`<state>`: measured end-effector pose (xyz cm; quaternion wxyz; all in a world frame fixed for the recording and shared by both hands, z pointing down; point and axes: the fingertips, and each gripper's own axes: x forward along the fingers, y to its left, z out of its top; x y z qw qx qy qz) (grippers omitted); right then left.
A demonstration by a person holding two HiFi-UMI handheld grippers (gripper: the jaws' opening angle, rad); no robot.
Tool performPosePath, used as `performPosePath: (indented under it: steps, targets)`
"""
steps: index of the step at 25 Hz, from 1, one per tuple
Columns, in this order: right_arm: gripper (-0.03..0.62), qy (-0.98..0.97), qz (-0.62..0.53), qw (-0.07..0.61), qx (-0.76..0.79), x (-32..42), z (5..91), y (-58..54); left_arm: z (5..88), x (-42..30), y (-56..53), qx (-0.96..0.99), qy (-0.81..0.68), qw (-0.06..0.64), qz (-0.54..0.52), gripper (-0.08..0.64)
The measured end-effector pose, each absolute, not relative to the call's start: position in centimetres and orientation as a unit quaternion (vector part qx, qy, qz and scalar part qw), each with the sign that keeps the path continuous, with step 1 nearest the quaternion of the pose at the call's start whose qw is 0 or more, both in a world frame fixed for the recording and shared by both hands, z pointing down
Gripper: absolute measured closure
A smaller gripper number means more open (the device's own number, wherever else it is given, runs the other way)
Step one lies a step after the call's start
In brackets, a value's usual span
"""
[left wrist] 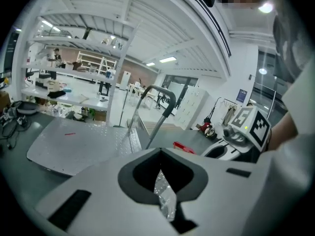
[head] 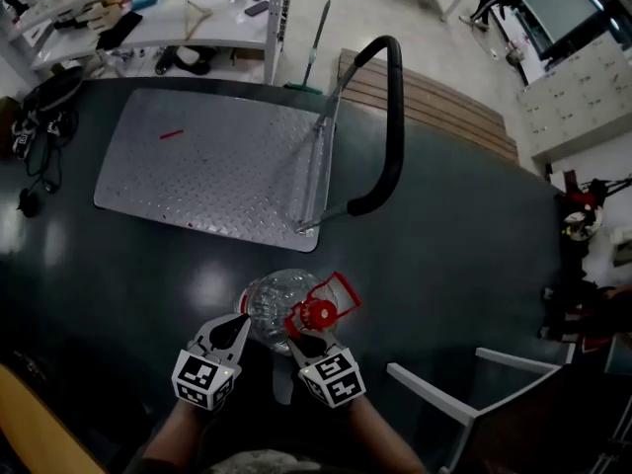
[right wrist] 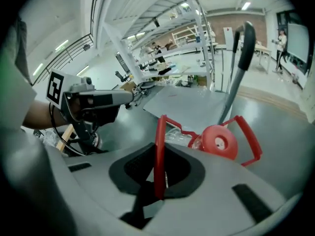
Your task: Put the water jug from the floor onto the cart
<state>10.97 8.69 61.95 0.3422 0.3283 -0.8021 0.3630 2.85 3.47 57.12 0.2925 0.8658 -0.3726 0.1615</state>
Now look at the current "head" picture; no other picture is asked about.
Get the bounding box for spare hand-held gripper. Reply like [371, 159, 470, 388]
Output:
[12, 116, 39, 160]

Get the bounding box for white metal shelf unit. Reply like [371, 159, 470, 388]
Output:
[0, 0, 297, 86]

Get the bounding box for white and black shoe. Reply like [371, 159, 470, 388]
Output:
[175, 45, 216, 76]

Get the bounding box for black sandal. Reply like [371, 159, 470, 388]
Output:
[154, 45, 179, 77]

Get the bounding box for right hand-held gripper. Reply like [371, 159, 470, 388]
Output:
[284, 331, 367, 409]

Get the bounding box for green-headed mop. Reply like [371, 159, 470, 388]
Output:
[283, 0, 333, 95]

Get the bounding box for beige box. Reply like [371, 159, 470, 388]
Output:
[83, 0, 122, 32]

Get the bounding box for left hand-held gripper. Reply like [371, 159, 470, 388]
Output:
[171, 312, 253, 413]

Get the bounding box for white locker cabinet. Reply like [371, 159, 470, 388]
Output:
[516, 35, 632, 168]

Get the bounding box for clear water jug red cap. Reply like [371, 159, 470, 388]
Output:
[232, 268, 362, 356]

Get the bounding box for black power adapter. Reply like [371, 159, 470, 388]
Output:
[17, 188, 40, 217]

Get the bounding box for red and white bag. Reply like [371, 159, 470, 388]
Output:
[562, 193, 605, 242]

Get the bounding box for black folding stand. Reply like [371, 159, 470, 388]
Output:
[582, 175, 632, 202]

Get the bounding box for grey projection screen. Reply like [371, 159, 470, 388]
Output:
[520, 0, 601, 44]

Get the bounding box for yellow wooden oval table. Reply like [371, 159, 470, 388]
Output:
[0, 362, 108, 474]

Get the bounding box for black folded cloth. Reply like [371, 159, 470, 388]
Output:
[96, 11, 145, 51]

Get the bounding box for person's left forearm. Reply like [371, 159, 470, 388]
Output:
[140, 402, 209, 474]

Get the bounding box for grey metal platform trolley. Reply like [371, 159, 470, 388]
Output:
[93, 35, 406, 254]

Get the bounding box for brown slatted ramp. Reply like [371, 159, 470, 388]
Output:
[337, 47, 520, 168]

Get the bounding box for black round bag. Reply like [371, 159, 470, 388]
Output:
[37, 65, 86, 114]

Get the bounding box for dark brown white-framed table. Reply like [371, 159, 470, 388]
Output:
[386, 347, 632, 474]

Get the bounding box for wooden triangle hanger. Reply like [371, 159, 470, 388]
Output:
[185, 0, 215, 40]

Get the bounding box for person's dark printed shirt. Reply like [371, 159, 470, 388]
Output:
[132, 402, 431, 474]

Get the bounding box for person's right forearm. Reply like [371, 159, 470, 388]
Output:
[345, 395, 427, 474]

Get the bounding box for black tangled cables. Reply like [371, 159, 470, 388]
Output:
[24, 109, 81, 195]

